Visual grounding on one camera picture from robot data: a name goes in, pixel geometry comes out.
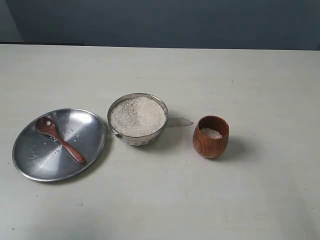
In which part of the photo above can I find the dark wooden spoon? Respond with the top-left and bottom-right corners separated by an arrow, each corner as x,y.
35,117 -> 86,165

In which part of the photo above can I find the steel bowl of rice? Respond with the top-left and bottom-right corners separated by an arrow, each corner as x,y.
106,93 -> 168,146

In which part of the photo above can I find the brown wooden cup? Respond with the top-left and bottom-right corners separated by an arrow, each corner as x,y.
192,115 -> 230,159

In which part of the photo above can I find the round steel plate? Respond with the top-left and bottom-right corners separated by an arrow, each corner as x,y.
12,108 -> 107,182

